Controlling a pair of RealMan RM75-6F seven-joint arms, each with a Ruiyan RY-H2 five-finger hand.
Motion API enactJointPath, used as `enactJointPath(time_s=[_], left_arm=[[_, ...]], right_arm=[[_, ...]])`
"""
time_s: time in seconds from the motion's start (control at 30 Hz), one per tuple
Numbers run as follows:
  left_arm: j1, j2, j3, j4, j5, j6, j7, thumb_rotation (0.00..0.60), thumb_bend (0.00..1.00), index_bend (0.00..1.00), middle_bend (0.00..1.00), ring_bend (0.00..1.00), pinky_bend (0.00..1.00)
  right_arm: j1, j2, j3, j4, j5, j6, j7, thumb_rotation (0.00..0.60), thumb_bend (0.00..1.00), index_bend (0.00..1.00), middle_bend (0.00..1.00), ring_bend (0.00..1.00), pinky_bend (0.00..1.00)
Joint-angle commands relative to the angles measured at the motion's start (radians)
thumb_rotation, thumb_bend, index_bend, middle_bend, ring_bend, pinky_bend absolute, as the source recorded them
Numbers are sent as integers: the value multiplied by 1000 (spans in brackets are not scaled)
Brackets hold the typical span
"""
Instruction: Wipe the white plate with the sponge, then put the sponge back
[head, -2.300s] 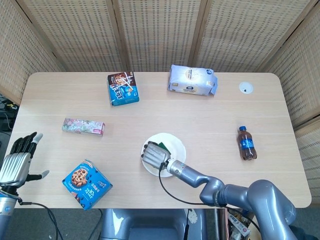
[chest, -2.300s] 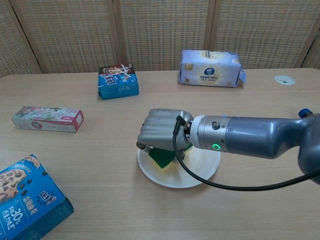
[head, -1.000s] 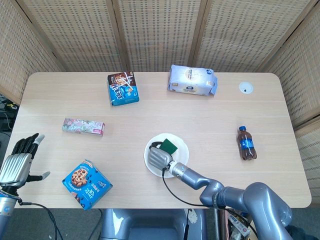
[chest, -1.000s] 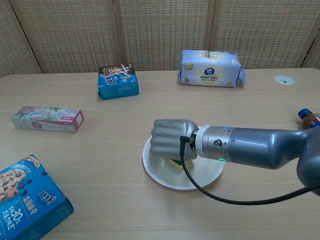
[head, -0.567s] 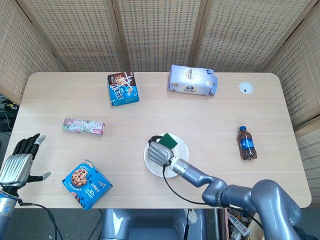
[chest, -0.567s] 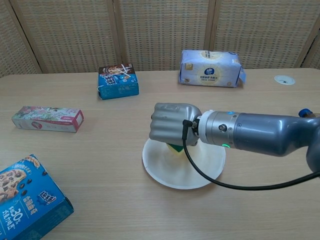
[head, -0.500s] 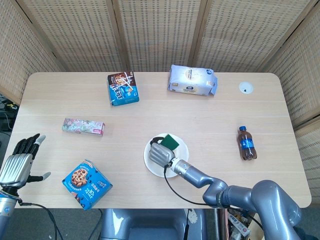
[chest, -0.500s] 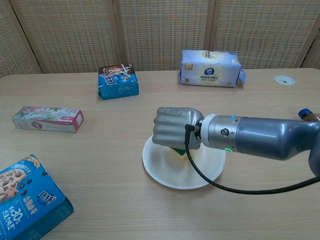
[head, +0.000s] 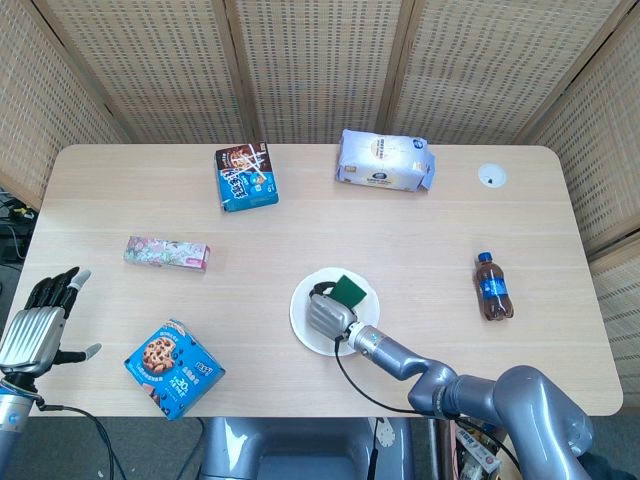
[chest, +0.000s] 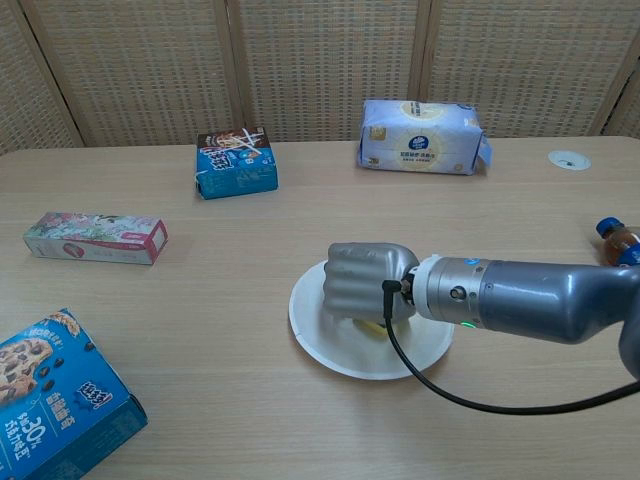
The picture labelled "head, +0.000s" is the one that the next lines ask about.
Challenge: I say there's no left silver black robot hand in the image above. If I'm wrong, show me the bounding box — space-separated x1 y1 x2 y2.
0 266 103 381

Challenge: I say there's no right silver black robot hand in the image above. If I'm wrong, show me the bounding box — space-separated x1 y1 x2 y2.
304 282 359 342

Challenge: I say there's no white round plate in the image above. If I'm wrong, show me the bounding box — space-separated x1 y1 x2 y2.
290 267 382 357

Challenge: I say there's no green yellow sponge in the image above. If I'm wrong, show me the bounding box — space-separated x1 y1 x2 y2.
333 273 367 307

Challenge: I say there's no white perforated disc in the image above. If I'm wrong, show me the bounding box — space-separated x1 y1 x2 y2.
375 418 397 451

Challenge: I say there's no grey robot torso base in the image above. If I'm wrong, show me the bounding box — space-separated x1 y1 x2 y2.
198 417 441 480

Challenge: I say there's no blue chocolate chip cookie box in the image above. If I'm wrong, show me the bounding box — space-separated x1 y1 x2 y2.
123 318 227 422

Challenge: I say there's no blue chocolate stick biscuit box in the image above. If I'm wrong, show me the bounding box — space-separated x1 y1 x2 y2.
214 141 280 215

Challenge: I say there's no pink floral narrow box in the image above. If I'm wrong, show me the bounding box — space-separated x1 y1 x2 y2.
122 235 212 274

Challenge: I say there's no pale blue tissue pack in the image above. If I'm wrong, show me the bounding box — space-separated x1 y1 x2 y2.
334 128 437 195

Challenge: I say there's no small cola bottle blue label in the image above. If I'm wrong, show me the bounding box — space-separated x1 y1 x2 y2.
473 251 517 323

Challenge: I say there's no white printed packet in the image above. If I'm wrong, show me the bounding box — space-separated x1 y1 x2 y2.
454 422 504 476

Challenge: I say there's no woven bamboo folding screen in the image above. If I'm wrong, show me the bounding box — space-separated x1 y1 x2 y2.
0 0 640 381

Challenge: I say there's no black right hand cable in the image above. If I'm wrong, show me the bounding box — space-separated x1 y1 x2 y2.
333 335 522 469

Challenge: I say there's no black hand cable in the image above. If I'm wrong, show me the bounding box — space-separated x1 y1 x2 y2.
333 335 522 469
29 399 124 480

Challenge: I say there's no black left hand cable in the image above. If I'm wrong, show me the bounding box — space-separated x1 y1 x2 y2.
29 399 124 480

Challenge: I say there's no floor cable clutter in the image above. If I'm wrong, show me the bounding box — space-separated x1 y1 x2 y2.
0 187 39 264

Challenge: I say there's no white round cable grommet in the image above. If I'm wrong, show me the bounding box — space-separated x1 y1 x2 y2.
476 162 508 188

